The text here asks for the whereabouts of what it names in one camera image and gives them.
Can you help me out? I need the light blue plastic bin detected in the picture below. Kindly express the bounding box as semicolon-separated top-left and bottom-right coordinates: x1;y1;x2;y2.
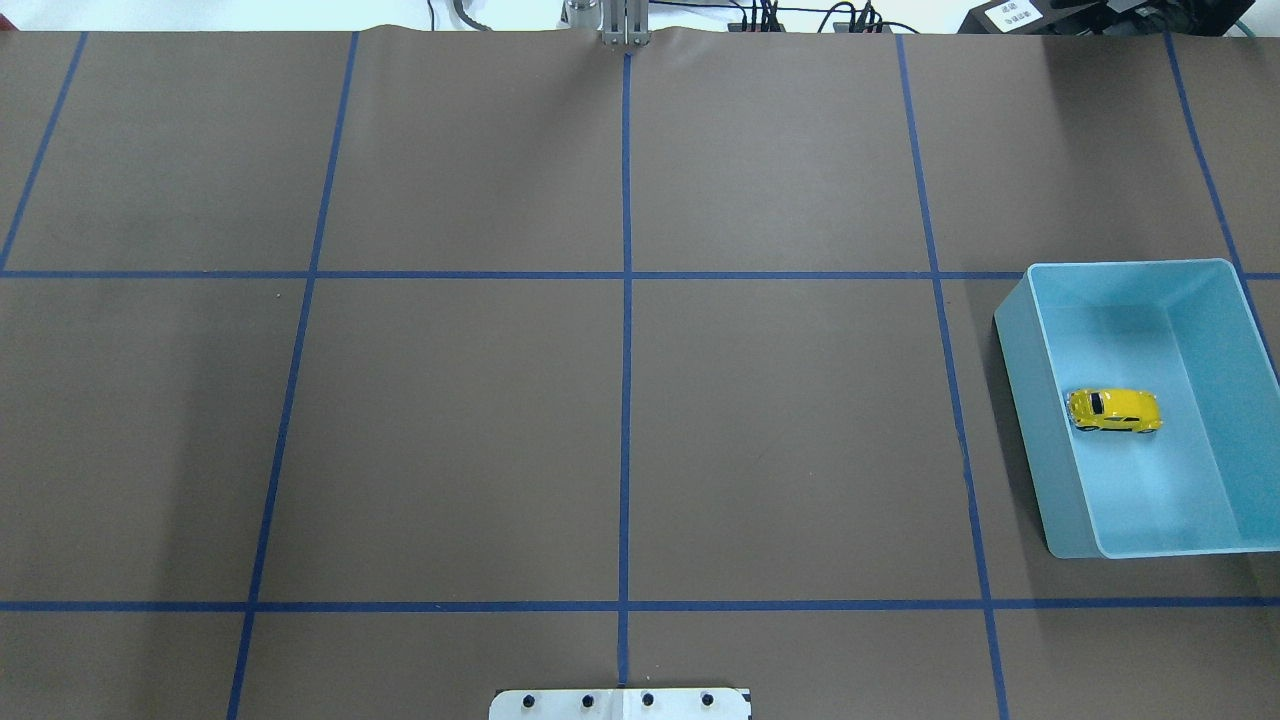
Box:
995;259;1279;559

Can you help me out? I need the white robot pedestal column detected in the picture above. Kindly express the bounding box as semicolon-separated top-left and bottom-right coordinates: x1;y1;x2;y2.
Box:
488;687;753;719

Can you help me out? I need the yellow beetle toy car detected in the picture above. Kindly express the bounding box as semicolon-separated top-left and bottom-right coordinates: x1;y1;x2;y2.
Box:
1065;388;1164;434

